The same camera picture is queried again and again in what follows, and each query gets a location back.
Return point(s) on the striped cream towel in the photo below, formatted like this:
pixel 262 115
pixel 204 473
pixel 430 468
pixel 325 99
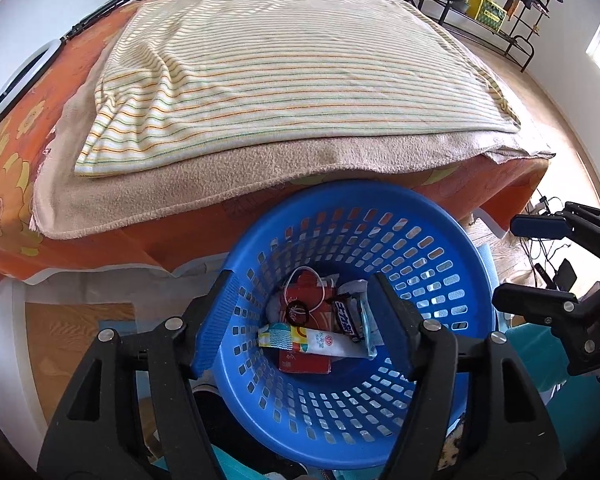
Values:
pixel 280 75

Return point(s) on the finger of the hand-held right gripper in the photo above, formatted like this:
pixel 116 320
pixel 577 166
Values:
pixel 540 226
pixel 530 302

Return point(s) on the blue plastic basket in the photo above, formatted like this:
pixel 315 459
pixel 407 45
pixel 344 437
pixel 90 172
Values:
pixel 430 240

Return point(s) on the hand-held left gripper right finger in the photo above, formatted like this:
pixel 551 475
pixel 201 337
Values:
pixel 392 330

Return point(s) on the teal cloth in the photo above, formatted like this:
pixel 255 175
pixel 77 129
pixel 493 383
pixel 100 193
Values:
pixel 580 435

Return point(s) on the black metal rack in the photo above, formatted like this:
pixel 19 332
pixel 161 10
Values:
pixel 522 45

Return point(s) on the white toothpaste tube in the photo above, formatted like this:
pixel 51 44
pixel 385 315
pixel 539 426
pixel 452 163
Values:
pixel 320 341

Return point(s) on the black tripod stand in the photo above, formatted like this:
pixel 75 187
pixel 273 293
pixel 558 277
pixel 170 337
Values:
pixel 92 17

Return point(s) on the yellow plastic crate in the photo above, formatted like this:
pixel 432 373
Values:
pixel 485 10

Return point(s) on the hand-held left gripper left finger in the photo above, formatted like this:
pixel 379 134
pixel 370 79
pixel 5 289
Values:
pixel 215 330

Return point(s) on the brown chocolate bar wrapper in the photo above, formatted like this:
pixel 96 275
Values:
pixel 345 317

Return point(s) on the beige blanket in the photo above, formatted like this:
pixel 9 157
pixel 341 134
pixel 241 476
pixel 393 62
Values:
pixel 230 180

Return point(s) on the red cardboard box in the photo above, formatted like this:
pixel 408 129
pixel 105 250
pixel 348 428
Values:
pixel 300 363

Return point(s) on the orange floral bed sheet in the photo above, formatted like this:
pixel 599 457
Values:
pixel 10 170

